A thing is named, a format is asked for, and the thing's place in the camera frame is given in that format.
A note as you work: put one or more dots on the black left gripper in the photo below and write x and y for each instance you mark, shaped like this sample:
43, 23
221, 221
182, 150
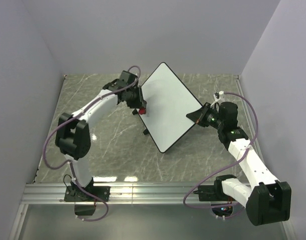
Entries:
140, 101

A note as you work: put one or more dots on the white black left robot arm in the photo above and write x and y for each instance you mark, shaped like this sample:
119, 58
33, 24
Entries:
74, 137

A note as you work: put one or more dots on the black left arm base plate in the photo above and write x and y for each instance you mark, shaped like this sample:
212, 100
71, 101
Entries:
86, 198

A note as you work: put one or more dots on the aluminium table edge rail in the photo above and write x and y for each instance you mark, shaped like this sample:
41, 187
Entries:
138, 211

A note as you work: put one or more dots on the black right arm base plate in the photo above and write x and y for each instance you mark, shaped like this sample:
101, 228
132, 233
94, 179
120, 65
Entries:
211, 193

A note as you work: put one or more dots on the white whiteboard black frame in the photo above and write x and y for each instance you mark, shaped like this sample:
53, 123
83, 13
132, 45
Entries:
168, 102

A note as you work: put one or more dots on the red black whiteboard eraser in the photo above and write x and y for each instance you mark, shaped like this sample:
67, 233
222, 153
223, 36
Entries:
142, 111

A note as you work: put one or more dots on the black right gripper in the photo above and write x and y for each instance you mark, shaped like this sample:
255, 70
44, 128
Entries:
197, 116

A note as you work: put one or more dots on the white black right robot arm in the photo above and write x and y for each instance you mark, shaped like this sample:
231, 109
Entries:
266, 199

